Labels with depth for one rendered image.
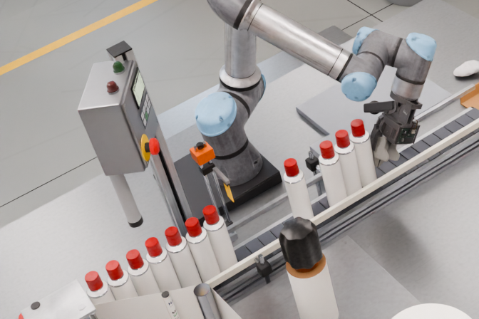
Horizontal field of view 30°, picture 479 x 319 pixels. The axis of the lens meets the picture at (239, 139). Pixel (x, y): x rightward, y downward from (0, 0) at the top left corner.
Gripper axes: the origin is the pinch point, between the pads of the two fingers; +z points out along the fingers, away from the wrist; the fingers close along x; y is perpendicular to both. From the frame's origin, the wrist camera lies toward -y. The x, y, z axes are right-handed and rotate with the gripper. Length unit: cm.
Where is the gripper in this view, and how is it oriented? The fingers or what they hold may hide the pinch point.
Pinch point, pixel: (376, 160)
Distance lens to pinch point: 235.8
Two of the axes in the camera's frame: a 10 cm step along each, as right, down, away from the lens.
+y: 5.0, 4.6, -7.4
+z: -2.3, 8.9, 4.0
